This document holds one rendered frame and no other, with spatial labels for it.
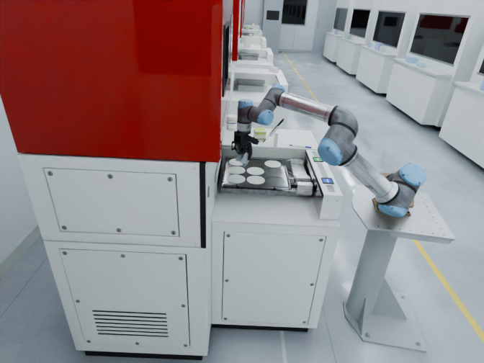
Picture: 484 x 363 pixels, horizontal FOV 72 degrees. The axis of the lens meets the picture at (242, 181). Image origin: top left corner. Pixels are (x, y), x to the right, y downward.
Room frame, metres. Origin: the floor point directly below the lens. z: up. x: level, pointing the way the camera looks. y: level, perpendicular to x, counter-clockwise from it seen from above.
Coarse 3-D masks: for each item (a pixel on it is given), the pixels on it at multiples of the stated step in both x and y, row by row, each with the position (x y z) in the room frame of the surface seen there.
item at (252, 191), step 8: (224, 192) 1.57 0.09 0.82; (232, 192) 1.57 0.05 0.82; (240, 192) 1.57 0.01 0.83; (248, 192) 1.57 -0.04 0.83; (256, 192) 1.57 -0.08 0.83; (264, 192) 1.57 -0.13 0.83; (272, 192) 1.57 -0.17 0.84; (280, 192) 1.57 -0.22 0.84; (288, 192) 1.57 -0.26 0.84; (296, 192) 1.57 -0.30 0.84
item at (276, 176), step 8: (256, 160) 1.85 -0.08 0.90; (264, 160) 1.85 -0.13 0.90; (272, 160) 1.86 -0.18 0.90; (280, 160) 1.87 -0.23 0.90; (264, 168) 1.74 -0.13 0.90; (272, 168) 1.75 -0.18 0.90; (280, 168) 1.76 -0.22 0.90; (264, 176) 1.63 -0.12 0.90; (272, 176) 1.64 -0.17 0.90; (280, 176) 1.64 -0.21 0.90; (240, 184) 1.53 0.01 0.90; (248, 184) 1.53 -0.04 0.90; (256, 184) 1.54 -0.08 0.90; (264, 184) 1.54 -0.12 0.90; (272, 184) 1.55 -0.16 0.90; (280, 184) 1.55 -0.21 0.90
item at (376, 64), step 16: (384, 0) 9.02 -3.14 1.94; (400, 0) 8.06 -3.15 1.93; (416, 0) 7.54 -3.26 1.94; (384, 16) 8.79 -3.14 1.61; (400, 16) 7.85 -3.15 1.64; (384, 32) 8.55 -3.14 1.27; (400, 32) 7.65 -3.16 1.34; (368, 48) 8.67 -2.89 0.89; (384, 48) 7.98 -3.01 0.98; (400, 48) 7.54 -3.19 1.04; (368, 64) 8.52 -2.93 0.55; (384, 64) 7.62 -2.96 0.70; (368, 80) 8.28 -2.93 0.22; (384, 80) 7.62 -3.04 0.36
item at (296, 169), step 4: (292, 164) 1.86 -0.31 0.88; (296, 164) 1.86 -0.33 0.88; (300, 164) 1.86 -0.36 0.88; (292, 168) 1.81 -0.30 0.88; (296, 168) 1.81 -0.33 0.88; (300, 168) 1.81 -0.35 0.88; (304, 168) 1.81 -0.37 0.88; (292, 172) 1.76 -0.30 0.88; (296, 172) 1.75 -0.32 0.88; (300, 172) 1.75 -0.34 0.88; (304, 172) 1.76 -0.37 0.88; (292, 176) 1.74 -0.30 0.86; (296, 188) 1.58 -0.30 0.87; (300, 192) 1.54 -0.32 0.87; (304, 192) 1.54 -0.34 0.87; (308, 192) 1.54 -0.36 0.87; (312, 192) 1.54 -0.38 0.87
